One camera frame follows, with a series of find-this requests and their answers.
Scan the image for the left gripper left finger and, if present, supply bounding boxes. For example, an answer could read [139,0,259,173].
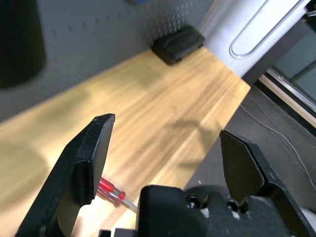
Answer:
[16,113,116,237]

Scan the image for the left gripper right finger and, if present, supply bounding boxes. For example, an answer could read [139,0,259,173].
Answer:
[219,130,312,237]

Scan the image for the red handled screwdriver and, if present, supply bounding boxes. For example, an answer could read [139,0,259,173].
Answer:
[96,177,138,213]

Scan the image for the dark grey pegboard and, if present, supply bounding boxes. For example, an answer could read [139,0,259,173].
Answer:
[0,0,215,123]

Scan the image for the black plastic cup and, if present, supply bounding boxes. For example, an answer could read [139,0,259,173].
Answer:
[0,0,47,89]

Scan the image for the black ribbed tool case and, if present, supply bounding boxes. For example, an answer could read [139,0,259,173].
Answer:
[151,25,206,66]

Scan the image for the white floor cables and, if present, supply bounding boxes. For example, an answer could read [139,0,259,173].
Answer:
[240,102,316,185]

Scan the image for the white shelf frame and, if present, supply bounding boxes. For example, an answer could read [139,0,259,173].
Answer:
[258,68,316,123]

